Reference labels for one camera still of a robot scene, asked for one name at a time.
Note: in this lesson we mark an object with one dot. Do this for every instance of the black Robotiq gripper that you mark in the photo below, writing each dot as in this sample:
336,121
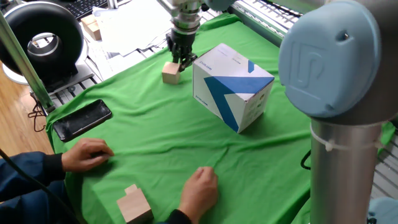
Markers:
182,40

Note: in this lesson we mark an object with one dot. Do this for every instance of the plain wooden cube block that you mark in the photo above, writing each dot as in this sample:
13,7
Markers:
170,74

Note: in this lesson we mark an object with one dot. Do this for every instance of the white blue cardboard box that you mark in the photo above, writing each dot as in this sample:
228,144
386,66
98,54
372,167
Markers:
230,90

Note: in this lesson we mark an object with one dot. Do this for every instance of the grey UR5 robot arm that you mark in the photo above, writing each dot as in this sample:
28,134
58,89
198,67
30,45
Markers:
342,171

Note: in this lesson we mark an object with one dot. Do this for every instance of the right forearm blue sleeve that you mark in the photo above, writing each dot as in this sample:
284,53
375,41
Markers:
177,217

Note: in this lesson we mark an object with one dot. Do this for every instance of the left forearm blue sleeve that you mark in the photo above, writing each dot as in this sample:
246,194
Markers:
28,171

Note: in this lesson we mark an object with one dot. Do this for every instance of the person's right hand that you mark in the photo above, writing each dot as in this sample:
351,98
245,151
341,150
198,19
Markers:
199,189

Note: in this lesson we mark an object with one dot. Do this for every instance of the person's left hand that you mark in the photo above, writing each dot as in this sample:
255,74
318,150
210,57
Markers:
85,154

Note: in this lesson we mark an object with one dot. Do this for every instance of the white paper stack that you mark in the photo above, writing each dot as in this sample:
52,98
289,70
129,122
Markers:
133,25

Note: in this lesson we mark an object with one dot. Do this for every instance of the green cloth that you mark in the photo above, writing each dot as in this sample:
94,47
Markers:
171,140

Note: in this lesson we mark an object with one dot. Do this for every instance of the small wooden block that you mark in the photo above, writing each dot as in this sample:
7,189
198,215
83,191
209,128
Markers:
94,31
88,19

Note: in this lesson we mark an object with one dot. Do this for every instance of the black keyboard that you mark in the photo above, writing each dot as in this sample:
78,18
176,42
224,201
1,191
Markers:
84,6

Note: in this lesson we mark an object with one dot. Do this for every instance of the black smartphone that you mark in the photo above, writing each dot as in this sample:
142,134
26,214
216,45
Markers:
82,119

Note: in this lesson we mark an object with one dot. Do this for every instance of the stepped wooden block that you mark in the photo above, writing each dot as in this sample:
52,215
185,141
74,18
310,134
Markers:
135,207

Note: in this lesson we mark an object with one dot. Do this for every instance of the person's torso blue jacket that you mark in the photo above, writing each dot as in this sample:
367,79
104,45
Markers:
31,208

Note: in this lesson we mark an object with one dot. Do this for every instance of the aluminium frame rail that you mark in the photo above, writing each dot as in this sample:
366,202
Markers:
258,26

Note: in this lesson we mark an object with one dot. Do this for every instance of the aluminium frame post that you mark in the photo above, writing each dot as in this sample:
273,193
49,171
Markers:
28,65

